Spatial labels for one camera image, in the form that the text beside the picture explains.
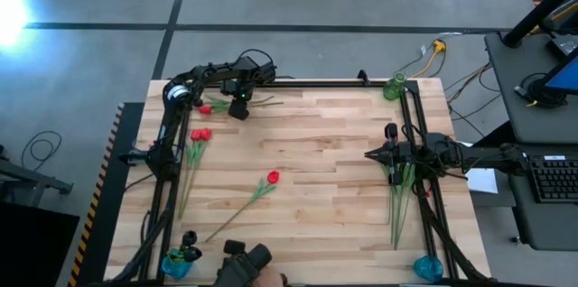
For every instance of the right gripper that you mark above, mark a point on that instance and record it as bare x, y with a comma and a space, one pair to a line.
420, 154

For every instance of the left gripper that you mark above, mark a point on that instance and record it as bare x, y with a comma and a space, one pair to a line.
230, 86

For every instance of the dark maroon artificial tulip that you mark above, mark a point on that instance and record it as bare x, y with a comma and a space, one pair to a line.
410, 174
391, 130
396, 178

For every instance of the red artificial tulip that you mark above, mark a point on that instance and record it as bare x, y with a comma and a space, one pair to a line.
206, 134
196, 135
273, 177
205, 109

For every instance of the black artificial tulip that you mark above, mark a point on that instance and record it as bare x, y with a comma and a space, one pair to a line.
192, 254
189, 237

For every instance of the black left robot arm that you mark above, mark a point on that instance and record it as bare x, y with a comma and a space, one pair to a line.
212, 72

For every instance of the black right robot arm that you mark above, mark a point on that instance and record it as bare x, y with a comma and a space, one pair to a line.
478, 158

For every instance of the green glass vase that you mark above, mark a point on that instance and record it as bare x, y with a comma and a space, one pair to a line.
392, 90

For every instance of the blue glass vase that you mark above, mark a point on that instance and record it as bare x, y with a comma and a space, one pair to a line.
428, 269
175, 270

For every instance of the white paper sheet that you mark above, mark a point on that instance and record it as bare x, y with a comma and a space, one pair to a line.
482, 181

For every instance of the black keyboard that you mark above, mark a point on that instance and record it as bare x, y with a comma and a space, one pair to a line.
555, 178

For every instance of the blue screen monitor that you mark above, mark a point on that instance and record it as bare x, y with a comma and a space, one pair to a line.
566, 77

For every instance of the black monitor pole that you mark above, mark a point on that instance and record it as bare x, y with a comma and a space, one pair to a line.
537, 12

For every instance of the grey metal table base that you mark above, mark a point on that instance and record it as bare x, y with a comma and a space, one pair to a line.
36, 181

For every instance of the black cabinet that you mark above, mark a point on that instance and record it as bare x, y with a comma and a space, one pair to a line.
31, 251

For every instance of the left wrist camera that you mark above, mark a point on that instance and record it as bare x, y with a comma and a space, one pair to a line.
243, 95

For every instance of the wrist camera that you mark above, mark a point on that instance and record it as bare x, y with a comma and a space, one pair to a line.
243, 95
402, 151

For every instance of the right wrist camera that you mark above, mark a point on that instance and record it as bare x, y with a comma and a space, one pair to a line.
402, 151

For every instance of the black rail clamp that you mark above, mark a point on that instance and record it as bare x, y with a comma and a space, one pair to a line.
363, 77

